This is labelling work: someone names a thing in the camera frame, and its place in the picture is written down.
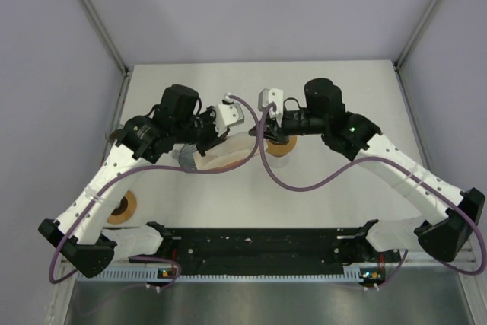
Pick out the left aluminium frame post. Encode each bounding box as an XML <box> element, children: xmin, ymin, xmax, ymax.
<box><xmin>59</xmin><ymin>0</ymin><xmax>132</xmax><ymax>75</ymax></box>

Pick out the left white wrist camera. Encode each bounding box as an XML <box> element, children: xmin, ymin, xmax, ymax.
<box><xmin>215</xmin><ymin>93</ymin><xmax>245</xmax><ymax>132</ymax></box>

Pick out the right aluminium frame post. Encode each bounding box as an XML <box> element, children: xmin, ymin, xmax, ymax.
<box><xmin>395</xmin><ymin>0</ymin><xmax>467</xmax><ymax>69</ymax></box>

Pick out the glass carafe with brown band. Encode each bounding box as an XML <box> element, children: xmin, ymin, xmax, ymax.
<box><xmin>266</xmin><ymin>155</ymin><xmax>290</xmax><ymax>169</ymax></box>

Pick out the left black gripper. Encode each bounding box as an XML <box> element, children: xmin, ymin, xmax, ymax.
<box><xmin>173</xmin><ymin>106</ymin><xmax>230</xmax><ymax>157</ymax></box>

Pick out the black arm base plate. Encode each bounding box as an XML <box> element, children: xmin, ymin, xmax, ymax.
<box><xmin>139</xmin><ymin>221</ymin><xmax>400</xmax><ymax>276</ymax></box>

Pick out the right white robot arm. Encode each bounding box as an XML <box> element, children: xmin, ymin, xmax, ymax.
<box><xmin>259</xmin><ymin>78</ymin><xmax>486</xmax><ymax>263</ymax></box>

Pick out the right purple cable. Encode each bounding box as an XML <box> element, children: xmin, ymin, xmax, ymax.
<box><xmin>258</xmin><ymin>102</ymin><xmax>483</xmax><ymax>292</ymax></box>

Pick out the orange coffee filter box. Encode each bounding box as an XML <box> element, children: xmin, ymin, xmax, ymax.
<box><xmin>193</xmin><ymin>132</ymin><xmax>256</xmax><ymax>170</ymax></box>

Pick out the grey glass carafe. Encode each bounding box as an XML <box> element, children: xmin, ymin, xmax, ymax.
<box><xmin>105</xmin><ymin>129</ymin><xmax>121</xmax><ymax>145</ymax></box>

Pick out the aluminium frame post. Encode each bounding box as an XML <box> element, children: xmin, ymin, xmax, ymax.
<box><xmin>59</xmin><ymin>0</ymin><xmax>132</xmax><ymax>75</ymax></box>
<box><xmin>395</xmin><ymin>0</ymin><xmax>467</xmax><ymax>69</ymax></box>

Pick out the wooden dripper ring stand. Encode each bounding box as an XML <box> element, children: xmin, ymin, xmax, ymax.
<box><xmin>267</xmin><ymin>135</ymin><xmax>298</xmax><ymax>158</ymax></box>

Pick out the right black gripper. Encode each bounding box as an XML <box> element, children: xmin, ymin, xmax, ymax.
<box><xmin>249</xmin><ymin>110</ymin><xmax>326</xmax><ymax>147</ymax></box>

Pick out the ribbed grey glass dripper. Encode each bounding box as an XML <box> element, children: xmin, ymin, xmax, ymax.
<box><xmin>171</xmin><ymin>145</ymin><xmax>197</xmax><ymax>170</ymax></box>

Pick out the grey slotted cable duct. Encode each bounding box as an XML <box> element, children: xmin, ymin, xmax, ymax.
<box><xmin>78</xmin><ymin>263</ymin><xmax>381</xmax><ymax>283</ymax></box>

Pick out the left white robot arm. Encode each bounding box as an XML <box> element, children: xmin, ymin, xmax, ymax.
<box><xmin>39</xmin><ymin>84</ymin><xmax>244</xmax><ymax>278</ymax></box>

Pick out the aluminium front rail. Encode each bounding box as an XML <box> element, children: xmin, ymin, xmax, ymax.
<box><xmin>435</xmin><ymin>248</ymin><xmax>477</xmax><ymax>270</ymax></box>

